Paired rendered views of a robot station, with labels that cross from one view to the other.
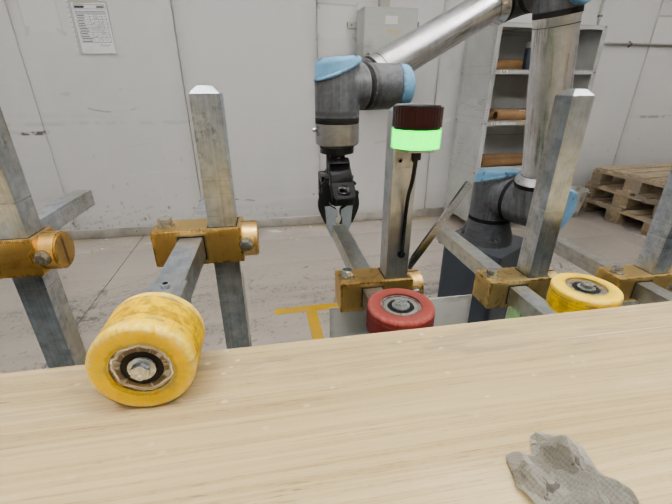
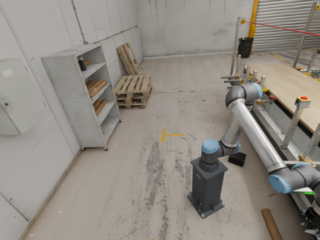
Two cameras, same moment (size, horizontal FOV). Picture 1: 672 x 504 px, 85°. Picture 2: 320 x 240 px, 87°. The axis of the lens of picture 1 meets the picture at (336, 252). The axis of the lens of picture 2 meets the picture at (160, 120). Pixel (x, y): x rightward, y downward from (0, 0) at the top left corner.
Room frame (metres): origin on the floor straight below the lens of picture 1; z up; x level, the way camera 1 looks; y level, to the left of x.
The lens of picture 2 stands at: (1.36, 0.62, 1.89)
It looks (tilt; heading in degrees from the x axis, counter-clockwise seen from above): 33 degrees down; 289
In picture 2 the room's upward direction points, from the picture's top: 6 degrees counter-clockwise
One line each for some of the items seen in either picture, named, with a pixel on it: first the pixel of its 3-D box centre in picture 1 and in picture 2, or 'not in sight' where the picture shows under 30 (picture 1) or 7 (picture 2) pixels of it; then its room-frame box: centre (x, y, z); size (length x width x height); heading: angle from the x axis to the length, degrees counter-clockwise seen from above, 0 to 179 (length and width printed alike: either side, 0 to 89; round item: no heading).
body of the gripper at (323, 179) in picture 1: (336, 173); (316, 217); (0.81, 0.00, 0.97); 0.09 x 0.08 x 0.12; 10
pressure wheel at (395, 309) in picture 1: (397, 340); not in sight; (0.37, -0.08, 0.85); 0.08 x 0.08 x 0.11
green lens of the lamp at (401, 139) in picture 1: (415, 137); not in sight; (0.48, -0.10, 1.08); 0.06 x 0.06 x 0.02
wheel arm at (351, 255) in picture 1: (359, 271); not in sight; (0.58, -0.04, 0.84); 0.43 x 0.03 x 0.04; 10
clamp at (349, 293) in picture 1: (379, 288); not in sight; (0.52, -0.07, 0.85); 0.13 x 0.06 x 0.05; 100
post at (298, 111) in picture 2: not in sight; (291, 128); (0.65, -0.84, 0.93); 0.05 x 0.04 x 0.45; 100
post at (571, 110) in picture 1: (537, 245); not in sight; (0.56, -0.34, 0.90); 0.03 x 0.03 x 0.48; 10
